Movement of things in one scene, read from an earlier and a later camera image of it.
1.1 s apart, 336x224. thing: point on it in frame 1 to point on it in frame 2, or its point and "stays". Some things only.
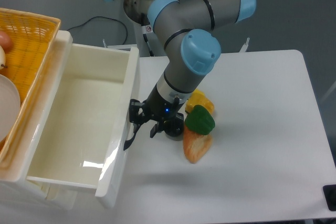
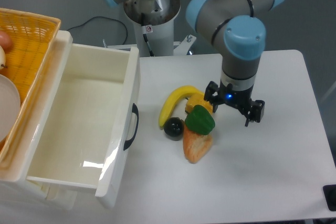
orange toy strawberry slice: x=195 y=145 stays
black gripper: x=159 y=106 to x=239 y=98
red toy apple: x=6 y=42 stays
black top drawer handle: x=128 y=142 stays
